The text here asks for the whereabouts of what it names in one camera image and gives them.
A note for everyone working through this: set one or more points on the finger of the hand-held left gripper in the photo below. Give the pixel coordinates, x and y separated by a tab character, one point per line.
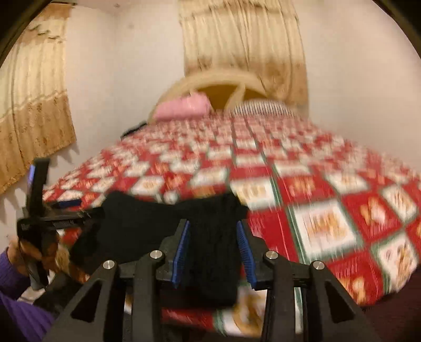
75	218
70	204

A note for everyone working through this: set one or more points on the person's left hand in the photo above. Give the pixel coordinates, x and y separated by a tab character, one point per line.
24	253

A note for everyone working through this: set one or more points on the person's left forearm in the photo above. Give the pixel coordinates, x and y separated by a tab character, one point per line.
16	312

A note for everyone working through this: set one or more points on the black pants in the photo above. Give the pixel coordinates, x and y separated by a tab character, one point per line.
148	223

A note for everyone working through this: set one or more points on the cream wooden headboard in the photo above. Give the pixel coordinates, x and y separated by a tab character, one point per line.
220	93

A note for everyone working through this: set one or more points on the striped pillow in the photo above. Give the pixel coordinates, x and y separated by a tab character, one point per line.
263	108

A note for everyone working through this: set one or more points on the pink folded blanket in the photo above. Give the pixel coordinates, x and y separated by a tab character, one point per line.
181	107

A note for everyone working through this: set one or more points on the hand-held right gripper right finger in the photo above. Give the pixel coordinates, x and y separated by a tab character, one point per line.
245	253

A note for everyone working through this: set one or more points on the beige patterned curtain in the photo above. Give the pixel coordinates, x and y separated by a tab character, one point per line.
33	115
243	42

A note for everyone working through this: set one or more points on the red printed bedspread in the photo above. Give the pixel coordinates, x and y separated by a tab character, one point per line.
312	184

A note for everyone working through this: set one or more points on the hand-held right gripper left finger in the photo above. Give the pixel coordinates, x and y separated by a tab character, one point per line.
181	253

